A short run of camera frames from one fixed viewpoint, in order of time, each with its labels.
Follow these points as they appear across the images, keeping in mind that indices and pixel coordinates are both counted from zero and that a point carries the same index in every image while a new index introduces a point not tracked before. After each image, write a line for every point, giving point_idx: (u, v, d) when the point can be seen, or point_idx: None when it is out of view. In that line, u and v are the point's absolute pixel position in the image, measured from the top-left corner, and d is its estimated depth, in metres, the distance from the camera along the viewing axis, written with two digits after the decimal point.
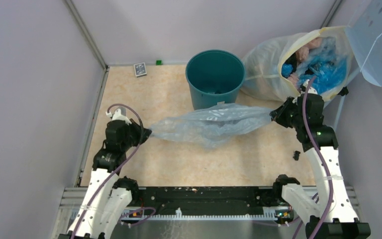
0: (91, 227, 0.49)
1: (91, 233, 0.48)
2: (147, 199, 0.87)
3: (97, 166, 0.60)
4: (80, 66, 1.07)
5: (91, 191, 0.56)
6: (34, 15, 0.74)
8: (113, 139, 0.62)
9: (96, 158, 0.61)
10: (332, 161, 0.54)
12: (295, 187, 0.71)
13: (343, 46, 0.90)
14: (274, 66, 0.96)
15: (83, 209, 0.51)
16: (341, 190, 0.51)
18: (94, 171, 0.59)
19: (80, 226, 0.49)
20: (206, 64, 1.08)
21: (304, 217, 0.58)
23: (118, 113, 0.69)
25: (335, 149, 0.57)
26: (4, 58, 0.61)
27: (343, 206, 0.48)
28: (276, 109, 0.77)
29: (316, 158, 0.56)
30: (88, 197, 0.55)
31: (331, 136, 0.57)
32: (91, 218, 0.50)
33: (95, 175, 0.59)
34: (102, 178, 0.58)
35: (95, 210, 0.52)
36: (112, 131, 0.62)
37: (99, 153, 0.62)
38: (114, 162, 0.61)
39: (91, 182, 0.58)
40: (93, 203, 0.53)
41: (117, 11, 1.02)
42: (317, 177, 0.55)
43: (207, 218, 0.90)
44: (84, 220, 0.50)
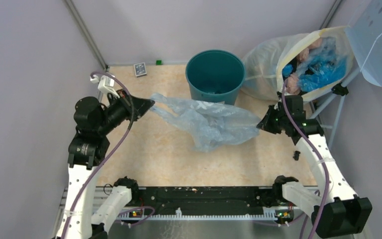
0: (79, 232, 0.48)
1: (81, 238, 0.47)
2: (147, 199, 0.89)
3: (72, 161, 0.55)
4: (81, 66, 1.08)
5: (73, 192, 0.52)
6: (34, 15, 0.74)
8: (86, 125, 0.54)
9: (71, 151, 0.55)
10: (321, 146, 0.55)
12: (293, 184, 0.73)
13: (343, 46, 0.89)
14: (274, 67, 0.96)
15: (66, 215, 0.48)
16: (335, 171, 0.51)
18: (71, 168, 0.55)
19: (68, 233, 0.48)
20: (206, 64, 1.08)
21: (307, 209, 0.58)
23: (105, 80, 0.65)
25: (323, 135, 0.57)
26: (5, 59, 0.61)
27: (341, 185, 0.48)
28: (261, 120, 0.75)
29: (306, 146, 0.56)
30: (70, 201, 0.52)
31: (315, 124, 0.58)
32: (78, 223, 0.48)
33: (73, 172, 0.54)
34: (81, 179, 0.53)
35: (81, 214, 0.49)
36: (82, 117, 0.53)
37: (74, 143, 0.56)
38: (91, 156, 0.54)
39: (70, 182, 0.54)
40: (77, 208, 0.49)
41: (117, 11, 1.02)
42: (311, 163, 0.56)
43: (207, 218, 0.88)
44: (70, 226, 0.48)
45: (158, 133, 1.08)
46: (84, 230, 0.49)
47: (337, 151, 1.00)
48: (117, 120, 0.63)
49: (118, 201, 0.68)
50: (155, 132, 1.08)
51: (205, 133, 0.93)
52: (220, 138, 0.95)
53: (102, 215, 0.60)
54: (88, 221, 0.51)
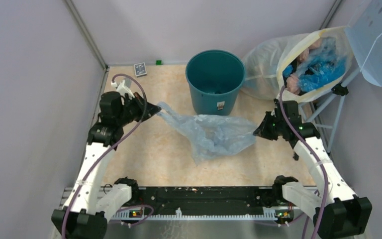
0: (86, 202, 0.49)
1: (88, 207, 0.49)
2: (147, 198, 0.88)
3: (91, 140, 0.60)
4: (81, 66, 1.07)
5: (87, 166, 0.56)
6: (34, 15, 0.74)
8: (108, 112, 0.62)
9: (91, 132, 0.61)
10: (318, 149, 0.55)
12: (293, 185, 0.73)
13: (343, 46, 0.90)
14: (274, 66, 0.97)
15: (78, 184, 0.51)
16: (334, 172, 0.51)
18: (89, 145, 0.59)
19: (75, 202, 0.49)
20: (206, 64, 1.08)
21: (309, 211, 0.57)
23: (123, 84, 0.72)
25: (319, 137, 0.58)
26: (5, 59, 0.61)
27: (340, 186, 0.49)
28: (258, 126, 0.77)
29: (304, 149, 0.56)
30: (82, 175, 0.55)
31: (311, 127, 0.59)
32: (87, 193, 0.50)
33: (90, 150, 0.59)
34: (97, 153, 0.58)
35: (91, 185, 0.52)
36: (107, 103, 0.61)
37: (94, 127, 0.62)
38: (110, 135, 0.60)
39: (86, 157, 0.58)
40: (89, 179, 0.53)
41: (117, 11, 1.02)
42: (309, 166, 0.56)
43: (207, 218, 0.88)
44: (79, 195, 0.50)
45: (158, 133, 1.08)
46: (91, 203, 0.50)
47: (336, 151, 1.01)
48: (131, 116, 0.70)
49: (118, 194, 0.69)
50: (155, 132, 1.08)
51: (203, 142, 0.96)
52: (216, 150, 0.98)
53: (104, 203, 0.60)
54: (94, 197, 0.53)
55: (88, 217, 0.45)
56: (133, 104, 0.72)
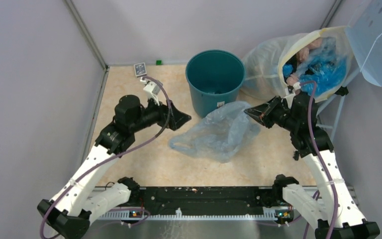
0: (72, 205, 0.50)
1: (70, 211, 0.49)
2: (147, 199, 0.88)
3: (99, 141, 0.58)
4: (81, 66, 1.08)
5: (85, 168, 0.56)
6: (34, 15, 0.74)
8: (121, 119, 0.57)
9: (102, 133, 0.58)
10: (331, 165, 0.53)
12: (295, 189, 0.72)
13: (343, 46, 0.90)
14: (274, 66, 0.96)
15: (69, 184, 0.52)
16: (345, 193, 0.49)
18: (95, 146, 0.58)
19: (62, 200, 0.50)
20: (206, 64, 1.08)
21: (311, 221, 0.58)
23: (154, 86, 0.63)
25: (332, 150, 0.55)
26: (5, 59, 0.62)
27: (350, 209, 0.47)
28: (256, 112, 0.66)
29: (316, 165, 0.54)
30: (78, 175, 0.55)
31: (326, 140, 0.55)
32: (74, 196, 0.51)
33: (95, 151, 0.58)
34: (98, 159, 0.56)
35: (82, 189, 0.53)
36: (121, 111, 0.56)
37: (107, 128, 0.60)
38: (117, 143, 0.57)
39: (88, 158, 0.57)
40: (81, 182, 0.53)
41: (117, 12, 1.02)
42: (319, 182, 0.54)
43: (207, 218, 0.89)
44: (67, 195, 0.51)
45: (158, 133, 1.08)
46: (75, 206, 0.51)
47: (337, 152, 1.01)
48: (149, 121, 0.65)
49: (114, 197, 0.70)
50: (155, 132, 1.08)
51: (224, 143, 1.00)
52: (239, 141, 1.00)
53: (94, 204, 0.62)
54: (82, 199, 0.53)
55: (66, 221, 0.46)
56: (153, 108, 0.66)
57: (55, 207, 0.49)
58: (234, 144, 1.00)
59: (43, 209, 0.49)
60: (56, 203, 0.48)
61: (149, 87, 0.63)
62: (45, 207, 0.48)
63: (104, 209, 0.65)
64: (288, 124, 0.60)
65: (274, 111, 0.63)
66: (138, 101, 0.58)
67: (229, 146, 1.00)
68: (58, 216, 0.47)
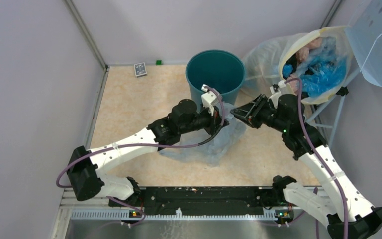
0: (103, 164, 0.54)
1: (99, 168, 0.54)
2: (147, 199, 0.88)
3: (151, 127, 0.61)
4: (81, 66, 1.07)
5: (130, 140, 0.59)
6: (34, 15, 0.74)
8: (174, 119, 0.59)
9: (156, 122, 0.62)
10: (329, 160, 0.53)
12: (295, 188, 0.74)
13: (343, 46, 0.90)
14: (274, 66, 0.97)
15: (112, 145, 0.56)
16: (348, 184, 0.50)
18: (146, 129, 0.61)
19: (98, 155, 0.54)
20: (206, 64, 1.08)
21: (320, 216, 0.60)
23: (213, 98, 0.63)
25: (326, 145, 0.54)
26: (5, 59, 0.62)
27: (358, 200, 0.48)
28: (240, 109, 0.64)
29: (314, 163, 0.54)
30: (123, 142, 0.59)
31: (318, 135, 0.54)
32: (110, 158, 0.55)
33: (144, 133, 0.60)
34: (144, 140, 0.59)
35: (118, 155, 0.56)
36: (177, 111, 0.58)
37: (160, 120, 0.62)
38: (162, 137, 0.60)
39: (136, 134, 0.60)
40: (122, 149, 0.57)
41: (117, 12, 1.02)
42: (322, 179, 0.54)
43: (207, 218, 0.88)
44: (105, 153, 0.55)
45: None
46: (104, 167, 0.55)
47: (337, 152, 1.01)
48: (199, 126, 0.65)
49: (121, 184, 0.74)
50: None
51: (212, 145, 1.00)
52: (227, 142, 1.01)
53: (108, 181, 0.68)
54: (112, 164, 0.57)
55: (91, 175, 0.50)
56: (205, 114, 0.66)
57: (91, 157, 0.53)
58: (222, 145, 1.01)
59: (77, 154, 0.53)
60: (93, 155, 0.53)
61: (208, 96, 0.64)
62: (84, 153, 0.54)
63: (110, 190, 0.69)
64: (277, 125, 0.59)
65: (261, 112, 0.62)
66: (195, 108, 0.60)
67: (218, 148, 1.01)
68: (87, 168, 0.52)
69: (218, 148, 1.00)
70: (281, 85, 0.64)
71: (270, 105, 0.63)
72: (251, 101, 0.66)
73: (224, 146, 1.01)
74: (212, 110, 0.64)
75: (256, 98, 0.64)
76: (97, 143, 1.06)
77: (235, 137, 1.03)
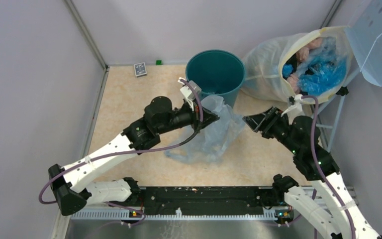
0: (77, 181, 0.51)
1: (74, 185, 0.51)
2: (147, 199, 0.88)
3: (126, 132, 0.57)
4: (81, 66, 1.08)
5: (104, 151, 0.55)
6: (34, 15, 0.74)
8: (148, 120, 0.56)
9: (131, 125, 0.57)
10: (340, 188, 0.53)
12: (297, 194, 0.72)
13: (343, 46, 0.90)
14: (274, 66, 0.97)
15: (84, 160, 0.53)
16: (358, 214, 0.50)
18: (121, 135, 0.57)
19: (71, 172, 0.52)
20: (205, 64, 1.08)
21: (322, 231, 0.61)
23: (189, 92, 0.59)
25: (338, 172, 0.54)
26: (5, 59, 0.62)
27: (365, 231, 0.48)
28: (253, 118, 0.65)
29: (326, 190, 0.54)
30: (96, 153, 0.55)
31: (331, 162, 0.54)
32: (84, 174, 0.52)
33: (118, 139, 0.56)
34: (119, 149, 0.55)
35: (92, 169, 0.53)
36: (150, 112, 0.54)
37: (135, 123, 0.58)
38: (139, 141, 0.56)
39: (110, 143, 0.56)
40: (95, 162, 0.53)
41: (117, 11, 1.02)
42: (331, 204, 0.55)
43: (207, 218, 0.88)
44: (78, 169, 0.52)
45: None
46: (80, 182, 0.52)
47: (337, 152, 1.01)
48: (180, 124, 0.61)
49: (115, 189, 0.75)
50: None
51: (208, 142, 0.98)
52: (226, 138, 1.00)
53: (96, 189, 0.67)
54: (89, 178, 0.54)
55: (66, 194, 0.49)
56: (187, 111, 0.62)
57: (64, 176, 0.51)
58: (220, 141, 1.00)
59: (51, 174, 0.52)
60: (64, 173, 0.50)
61: (185, 91, 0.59)
62: (56, 172, 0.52)
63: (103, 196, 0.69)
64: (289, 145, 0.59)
65: (275, 127, 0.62)
66: (169, 105, 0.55)
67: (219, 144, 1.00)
68: (61, 187, 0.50)
69: (215, 143, 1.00)
70: (297, 99, 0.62)
71: (284, 122, 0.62)
72: (262, 112, 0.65)
73: (223, 143, 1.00)
74: (192, 104, 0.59)
75: (266, 111, 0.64)
76: (97, 143, 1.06)
77: (235, 132, 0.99)
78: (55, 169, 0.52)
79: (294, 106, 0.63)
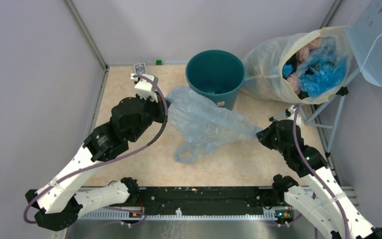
0: (50, 204, 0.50)
1: (48, 209, 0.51)
2: (147, 199, 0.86)
3: (87, 144, 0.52)
4: (81, 66, 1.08)
5: (69, 169, 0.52)
6: (34, 16, 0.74)
8: (116, 124, 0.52)
9: (91, 135, 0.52)
10: (330, 181, 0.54)
12: (297, 194, 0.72)
13: (343, 46, 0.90)
14: (274, 66, 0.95)
15: (51, 184, 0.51)
16: (350, 206, 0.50)
18: (83, 148, 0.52)
19: (44, 196, 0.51)
20: (205, 65, 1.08)
21: (322, 230, 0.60)
23: (149, 85, 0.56)
25: (327, 167, 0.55)
26: (5, 59, 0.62)
27: (358, 221, 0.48)
28: (262, 131, 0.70)
29: (316, 183, 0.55)
30: (63, 173, 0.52)
31: (319, 157, 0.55)
32: (54, 197, 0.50)
33: (80, 154, 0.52)
34: (82, 164, 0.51)
35: (61, 190, 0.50)
36: (117, 115, 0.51)
37: (97, 130, 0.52)
38: (101, 151, 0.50)
39: (74, 159, 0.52)
40: (61, 183, 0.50)
41: (117, 11, 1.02)
42: (324, 198, 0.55)
43: (207, 218, 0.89)
44: (48, 193, 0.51)
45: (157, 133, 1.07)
46: (56, 204, 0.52)
47: (337, 152, 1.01)
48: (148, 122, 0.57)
49: (110, 197, 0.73)
50: (154, 132, 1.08)
51: (184, 129, 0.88)
52: (208, 125, 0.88)
53: (89, 199, 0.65)
54: (65, 197, 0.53)
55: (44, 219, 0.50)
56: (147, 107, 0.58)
57: (38, 201, 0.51)
58: (197, 131, 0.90)
59: (30, 198, 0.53)
60: (38, 199, 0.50)
61: (143, 85, 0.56)
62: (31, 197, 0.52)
63: (97, 203, 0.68)
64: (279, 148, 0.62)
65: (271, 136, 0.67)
66: (139, 108, 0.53)
67: (207, 131, 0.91)
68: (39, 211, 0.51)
69: (194, 131, 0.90)
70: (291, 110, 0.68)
71: None
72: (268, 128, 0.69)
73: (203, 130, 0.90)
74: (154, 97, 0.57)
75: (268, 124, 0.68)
76: None
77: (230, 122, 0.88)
78: (30, 194, 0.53)
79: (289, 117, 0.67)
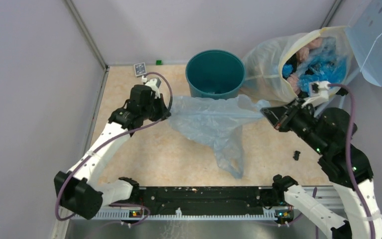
0: (90, 174, 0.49)
1: (89, 178, 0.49)
2: (147, 198, 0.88)
3: (112, 120, 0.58)
4: (81, 66, 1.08)
5: (100, 141, 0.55)
6: (34, 16, 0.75)
8: (136, 100, 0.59)
9: (113, 113, 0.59)
10: (369, 196, 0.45)
12: (297, 193, 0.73)
13: (343, 46, 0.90)
14: (274, 66, 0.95)
15: (87, 155, 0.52)
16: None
18: (109, 124, 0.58)
19: (80, 170, 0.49)
20: (206, 65, 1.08)
21: (323, 228, 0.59)
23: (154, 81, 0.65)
25: (371, 179, 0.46)
26: (4, 59, 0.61)
27: None
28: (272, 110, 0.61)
29: (351, 196, 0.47)
30: (95, 145, 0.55)
31: (366, 167, 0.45)
32: (93, 165, 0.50)
33: (110, 127, 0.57)
34: (114, 132, 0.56)
35: (100, 158, 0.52)
36: (136, 92, 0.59)
37: (118, 110, 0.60)
38: (129, 121, 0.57)
39: (103, 133, 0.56)
40: (99, 152, 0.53)
41: (117, 11, 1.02)
42: (351, 210, 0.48)
43: (207, 218, 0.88)
44: (86, 165, 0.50)
45: (158, 133, 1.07)
46: (93, 176, 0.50)
47: None
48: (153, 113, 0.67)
49: (120, 189, 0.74)
50: (155, 132, 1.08)
51: (186, 129, 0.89)
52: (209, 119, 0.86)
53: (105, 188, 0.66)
54: (99, 171, 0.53)
55: (86, 188, 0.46)
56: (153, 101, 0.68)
57: (74, 176, 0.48)
58: (199, 129, 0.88)
59: (59, 181, 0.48)
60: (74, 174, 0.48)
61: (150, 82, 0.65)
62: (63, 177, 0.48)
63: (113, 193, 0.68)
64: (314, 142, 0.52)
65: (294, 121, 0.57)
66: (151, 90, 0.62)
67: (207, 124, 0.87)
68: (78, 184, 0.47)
69: (197, 129, 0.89)
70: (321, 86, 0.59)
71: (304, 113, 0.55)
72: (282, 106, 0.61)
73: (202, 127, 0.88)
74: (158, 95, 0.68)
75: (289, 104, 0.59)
76: None
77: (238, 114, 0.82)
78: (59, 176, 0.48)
79: (319, 94, 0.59)
